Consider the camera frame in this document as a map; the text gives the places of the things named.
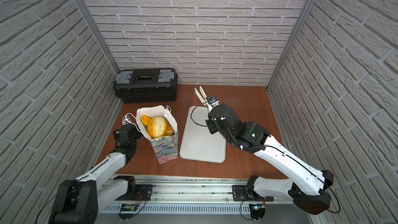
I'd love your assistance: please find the long twisted bread top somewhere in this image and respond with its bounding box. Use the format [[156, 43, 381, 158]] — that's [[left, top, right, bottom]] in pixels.
[[140, 115, 151, 127]]

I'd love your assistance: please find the large oval crusty loaf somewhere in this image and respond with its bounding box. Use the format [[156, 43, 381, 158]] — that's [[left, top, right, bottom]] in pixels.
[[147, 116, 167, 139]]

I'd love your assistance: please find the small rectangular golden loaf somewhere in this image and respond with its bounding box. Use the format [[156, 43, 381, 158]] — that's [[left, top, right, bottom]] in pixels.
[[165, 122, 174, 136]]

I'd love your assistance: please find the white paper bag colourful bottom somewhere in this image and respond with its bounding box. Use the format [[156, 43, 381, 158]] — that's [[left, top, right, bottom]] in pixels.
[[124, 105, 178, 164]]

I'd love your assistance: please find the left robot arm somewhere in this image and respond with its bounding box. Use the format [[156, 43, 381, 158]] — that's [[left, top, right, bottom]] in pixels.
[[49, 114, 143, 224]]

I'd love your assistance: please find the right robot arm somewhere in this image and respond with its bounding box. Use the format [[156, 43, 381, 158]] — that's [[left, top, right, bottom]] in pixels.
[[195, 88, 335, 215]]

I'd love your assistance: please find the white rectangular tray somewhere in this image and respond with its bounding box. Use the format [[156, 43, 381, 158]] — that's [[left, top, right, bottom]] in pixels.
[[179, 106, 226, 163]]

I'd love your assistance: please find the black plastic toolbox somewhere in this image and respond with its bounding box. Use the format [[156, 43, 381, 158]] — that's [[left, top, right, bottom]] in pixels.
[[113, 68, 178, 104]]

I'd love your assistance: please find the left small circuit board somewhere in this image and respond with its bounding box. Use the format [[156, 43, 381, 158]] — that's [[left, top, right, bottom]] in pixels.
[[118, 204, 142, 220]]

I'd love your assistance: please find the small circuit board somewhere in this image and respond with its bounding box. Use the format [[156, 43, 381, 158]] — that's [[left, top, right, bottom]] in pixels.
[[249, 204, 265, 221], [118, 204, 142, 220]]

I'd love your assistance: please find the right small circuit board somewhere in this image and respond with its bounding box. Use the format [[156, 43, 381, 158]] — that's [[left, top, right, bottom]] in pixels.
[[249, 204, 265, 221]]

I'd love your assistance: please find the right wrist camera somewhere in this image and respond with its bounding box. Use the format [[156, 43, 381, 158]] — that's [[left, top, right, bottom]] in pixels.
[[206, 94, 219, 106]]

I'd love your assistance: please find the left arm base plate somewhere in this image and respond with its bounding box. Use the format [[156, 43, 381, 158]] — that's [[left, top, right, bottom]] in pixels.
[[124, 184, 153, 201]]

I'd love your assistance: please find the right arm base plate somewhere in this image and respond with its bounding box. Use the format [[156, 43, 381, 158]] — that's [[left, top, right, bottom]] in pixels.
[[232, 185, 274, 202]]

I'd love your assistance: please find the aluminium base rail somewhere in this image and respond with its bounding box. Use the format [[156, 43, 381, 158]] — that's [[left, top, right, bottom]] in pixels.
[[102, 175, 293, 218]]

